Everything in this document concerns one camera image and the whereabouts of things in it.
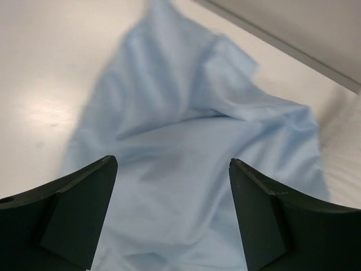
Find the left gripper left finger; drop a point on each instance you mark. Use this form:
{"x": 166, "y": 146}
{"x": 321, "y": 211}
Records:
{"x": 57, "y": 226}

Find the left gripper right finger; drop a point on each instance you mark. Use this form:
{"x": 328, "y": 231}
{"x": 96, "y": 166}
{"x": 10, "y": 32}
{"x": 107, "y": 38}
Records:
{"x": 284, "y": 229}

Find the light blue pillowcase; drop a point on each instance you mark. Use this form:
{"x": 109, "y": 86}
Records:
{"x": 175, "y": 104}

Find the white pillow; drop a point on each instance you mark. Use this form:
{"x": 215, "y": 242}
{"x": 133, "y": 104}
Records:
{"x": 337, "y": 111}

